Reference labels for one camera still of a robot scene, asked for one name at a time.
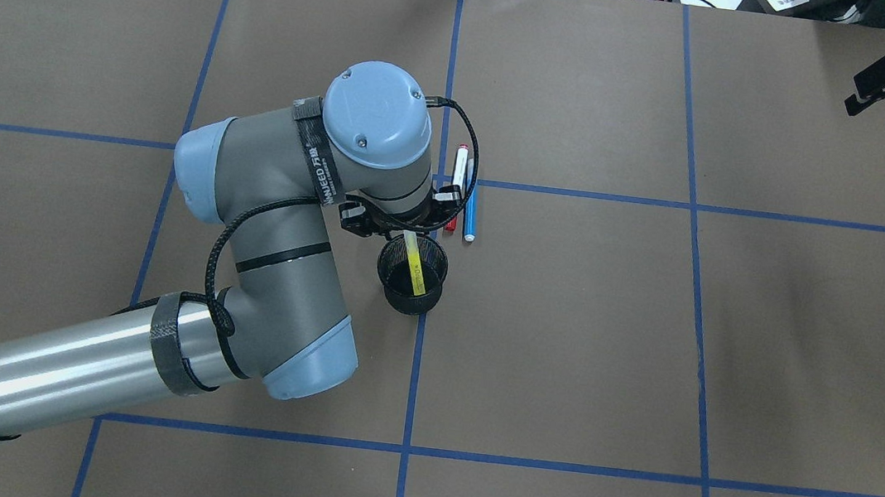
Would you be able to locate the yellow highlighter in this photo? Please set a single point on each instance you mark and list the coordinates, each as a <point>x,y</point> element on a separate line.
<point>415,277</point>

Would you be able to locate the black mesh pen cup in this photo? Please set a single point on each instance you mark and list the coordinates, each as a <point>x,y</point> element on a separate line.
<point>391,270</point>

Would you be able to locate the blue highlighter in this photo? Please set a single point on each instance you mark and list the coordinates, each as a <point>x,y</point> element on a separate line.
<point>469,222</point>

